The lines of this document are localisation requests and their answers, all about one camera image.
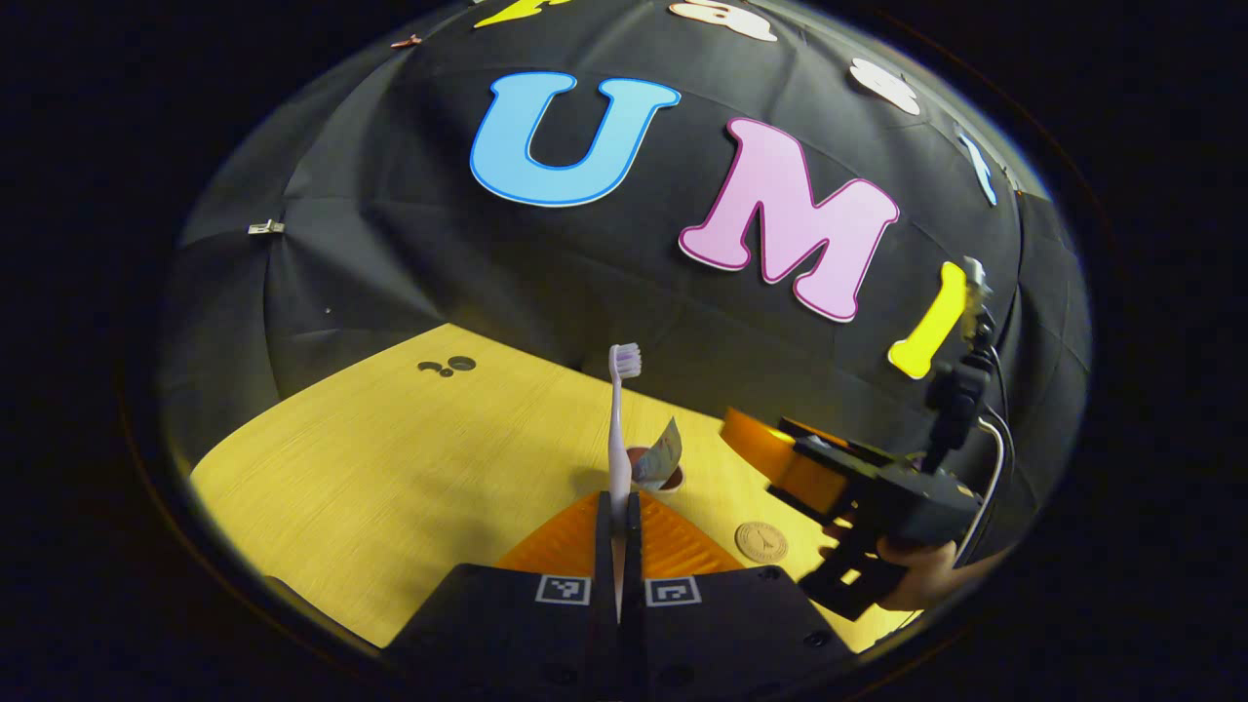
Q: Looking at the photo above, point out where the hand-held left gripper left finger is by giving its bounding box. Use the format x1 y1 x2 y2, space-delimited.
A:
388 490 615 702

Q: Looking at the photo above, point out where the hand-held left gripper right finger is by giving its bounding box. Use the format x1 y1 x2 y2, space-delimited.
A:
622 490 859 702

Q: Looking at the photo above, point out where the beige cup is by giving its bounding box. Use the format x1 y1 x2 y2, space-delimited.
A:
624 445 685 494

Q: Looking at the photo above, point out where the round brown coaster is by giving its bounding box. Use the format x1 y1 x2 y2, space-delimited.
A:
734 521 789 565

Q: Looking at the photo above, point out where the white toothpaste tube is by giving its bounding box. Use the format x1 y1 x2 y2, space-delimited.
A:
632 416 683 488

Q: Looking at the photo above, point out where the pink toothbrush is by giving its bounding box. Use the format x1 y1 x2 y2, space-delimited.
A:
605 342 644 625

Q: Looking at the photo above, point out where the black backdrop cloth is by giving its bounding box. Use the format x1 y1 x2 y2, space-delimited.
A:
156 0 1093 547

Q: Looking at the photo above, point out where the white cable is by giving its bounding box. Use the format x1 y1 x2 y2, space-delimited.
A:
954 414 1007 568

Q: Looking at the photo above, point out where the black cable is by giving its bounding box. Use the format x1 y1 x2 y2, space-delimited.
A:
987 346 1019 488

